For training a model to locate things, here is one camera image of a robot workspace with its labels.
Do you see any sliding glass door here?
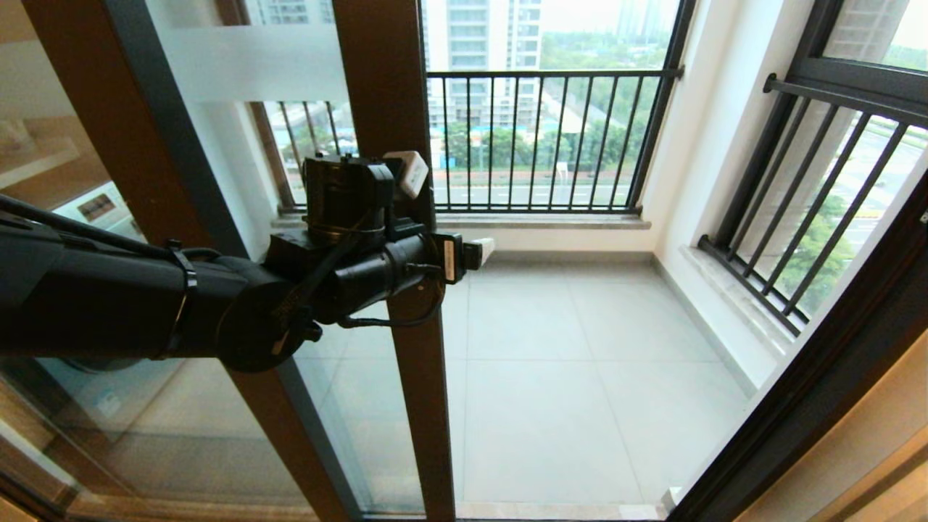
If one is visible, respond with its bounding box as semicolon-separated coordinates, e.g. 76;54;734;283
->
101;0;457;522

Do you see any long grey stone window sill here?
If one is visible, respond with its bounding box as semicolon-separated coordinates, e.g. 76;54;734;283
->
272;212;651;231

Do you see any wide black window railing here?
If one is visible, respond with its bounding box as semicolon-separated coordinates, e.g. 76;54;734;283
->
250;67;685;216

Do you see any short grey stone window sill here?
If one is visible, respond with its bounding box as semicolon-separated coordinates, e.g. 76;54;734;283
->
678;245;791;396

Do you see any grey front-load washing machine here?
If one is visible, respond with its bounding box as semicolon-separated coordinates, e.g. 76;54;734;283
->
29;181;205;439

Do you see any brown framed fixed glass door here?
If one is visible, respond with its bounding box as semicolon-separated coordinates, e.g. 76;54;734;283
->
0;0;363;522

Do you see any narrow black window railing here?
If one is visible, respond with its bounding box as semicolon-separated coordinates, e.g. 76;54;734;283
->
695;72;928;336

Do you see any thin black left gripper cable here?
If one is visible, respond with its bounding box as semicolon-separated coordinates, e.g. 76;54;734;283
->
336;275;447;329

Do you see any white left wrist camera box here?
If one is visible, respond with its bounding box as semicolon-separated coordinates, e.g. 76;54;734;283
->
383;149;431;201

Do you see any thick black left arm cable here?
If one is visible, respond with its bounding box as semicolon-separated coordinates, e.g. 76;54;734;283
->
0;193;222;263

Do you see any dark door frame with track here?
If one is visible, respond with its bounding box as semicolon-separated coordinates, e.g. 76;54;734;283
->
666;163;928;522

